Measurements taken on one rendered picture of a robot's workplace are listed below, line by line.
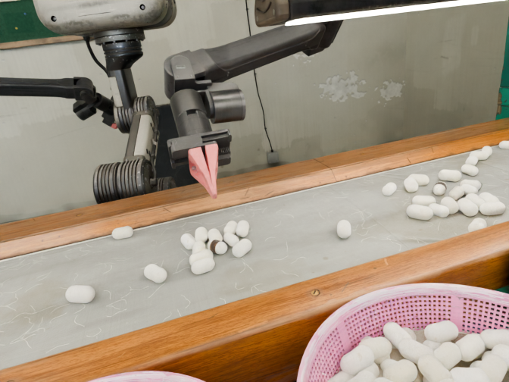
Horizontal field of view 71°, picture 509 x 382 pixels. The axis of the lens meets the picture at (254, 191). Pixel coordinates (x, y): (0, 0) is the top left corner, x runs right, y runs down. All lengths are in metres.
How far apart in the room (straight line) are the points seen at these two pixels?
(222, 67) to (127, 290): 0.42
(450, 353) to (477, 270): 0.13
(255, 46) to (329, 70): 2.05
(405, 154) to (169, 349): 0.66
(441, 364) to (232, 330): 0.19
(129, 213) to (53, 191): 2.13
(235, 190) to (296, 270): 0.27
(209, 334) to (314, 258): 0.20
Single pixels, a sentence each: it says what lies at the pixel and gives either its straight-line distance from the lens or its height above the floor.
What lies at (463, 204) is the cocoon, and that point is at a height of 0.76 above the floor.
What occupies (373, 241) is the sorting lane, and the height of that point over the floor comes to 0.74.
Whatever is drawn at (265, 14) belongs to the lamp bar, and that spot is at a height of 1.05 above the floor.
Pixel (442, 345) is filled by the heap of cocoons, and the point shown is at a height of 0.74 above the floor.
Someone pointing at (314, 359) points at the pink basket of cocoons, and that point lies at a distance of 0.35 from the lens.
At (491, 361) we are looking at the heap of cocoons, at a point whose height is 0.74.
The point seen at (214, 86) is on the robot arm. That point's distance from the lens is 0.67.
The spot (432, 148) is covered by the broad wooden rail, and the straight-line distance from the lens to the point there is 0.90.
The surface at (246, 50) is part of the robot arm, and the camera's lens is 0.74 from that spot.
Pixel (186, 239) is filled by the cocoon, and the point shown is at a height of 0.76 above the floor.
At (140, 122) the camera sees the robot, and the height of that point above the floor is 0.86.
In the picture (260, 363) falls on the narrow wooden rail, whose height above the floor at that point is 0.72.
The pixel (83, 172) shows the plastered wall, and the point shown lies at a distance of 2.72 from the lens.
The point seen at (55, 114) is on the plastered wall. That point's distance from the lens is 2.67.
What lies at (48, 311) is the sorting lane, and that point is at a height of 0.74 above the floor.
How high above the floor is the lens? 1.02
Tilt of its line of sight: 22 degrees down
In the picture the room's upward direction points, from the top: 7 degrees counter-clockwise
